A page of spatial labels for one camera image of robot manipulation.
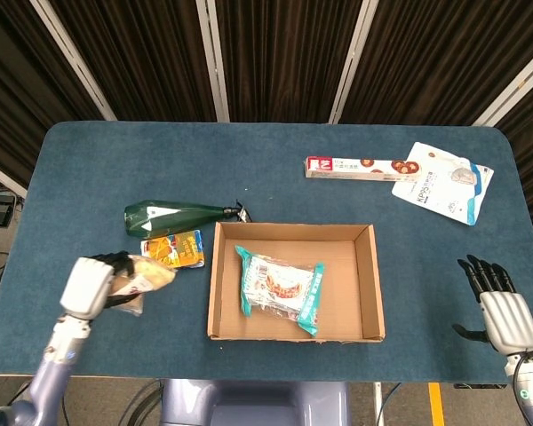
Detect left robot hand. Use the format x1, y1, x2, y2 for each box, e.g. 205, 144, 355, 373
60, 250, 137, 321

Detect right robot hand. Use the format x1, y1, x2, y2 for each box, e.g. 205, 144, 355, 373
451, 254, 533, 356

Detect clear bag of yellow pastries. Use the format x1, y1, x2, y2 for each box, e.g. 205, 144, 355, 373
108, 254, 178, 317

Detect yellow snack box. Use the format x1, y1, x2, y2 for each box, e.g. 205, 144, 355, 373
140, 229, 207, 271

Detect green spray bottle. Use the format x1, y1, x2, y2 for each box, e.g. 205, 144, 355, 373
123, 199, 252, 236

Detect teal white snack bag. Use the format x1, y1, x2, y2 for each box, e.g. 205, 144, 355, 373
235, 244, 326, 337

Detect white blue paper packet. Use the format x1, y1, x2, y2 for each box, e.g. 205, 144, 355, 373
390, 141, 495, 226

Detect open brown cardboard box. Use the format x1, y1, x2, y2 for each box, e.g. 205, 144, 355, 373
207, 221, 386, 343

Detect long white wrap box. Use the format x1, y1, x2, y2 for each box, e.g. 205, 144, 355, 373
305, 155, 421, 183

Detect grey robot torso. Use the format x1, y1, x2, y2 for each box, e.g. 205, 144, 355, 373
159, 379, 352, 426

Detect white partition post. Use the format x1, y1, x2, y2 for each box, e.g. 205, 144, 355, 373
195, 0, 231, 123
29, 0, 117, 122
328, 0, 379, 124
473, 42, 533, 128
0, 157, 28, 200

